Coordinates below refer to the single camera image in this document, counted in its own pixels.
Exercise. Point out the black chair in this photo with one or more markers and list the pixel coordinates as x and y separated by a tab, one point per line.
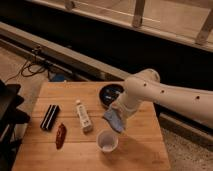
10	116

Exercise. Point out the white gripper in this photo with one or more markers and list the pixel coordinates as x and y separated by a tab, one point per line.
126	105

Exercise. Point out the white tube bottle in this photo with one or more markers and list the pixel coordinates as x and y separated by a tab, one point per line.
85	121

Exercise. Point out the black rectangular box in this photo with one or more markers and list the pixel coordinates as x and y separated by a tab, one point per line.
50	117

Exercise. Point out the dark red wrapped snack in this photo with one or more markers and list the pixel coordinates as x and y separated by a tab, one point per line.
60	137

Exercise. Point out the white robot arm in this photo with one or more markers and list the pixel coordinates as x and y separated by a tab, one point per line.
146	86

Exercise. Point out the wooden cutting board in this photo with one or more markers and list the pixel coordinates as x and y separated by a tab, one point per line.
141	146

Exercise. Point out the grey metal rail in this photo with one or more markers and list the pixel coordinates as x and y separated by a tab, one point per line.
79	60

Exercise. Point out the blue object on floor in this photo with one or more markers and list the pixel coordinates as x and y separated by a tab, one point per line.
57	78

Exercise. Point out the black round bowl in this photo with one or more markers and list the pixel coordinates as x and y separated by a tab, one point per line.
109	93

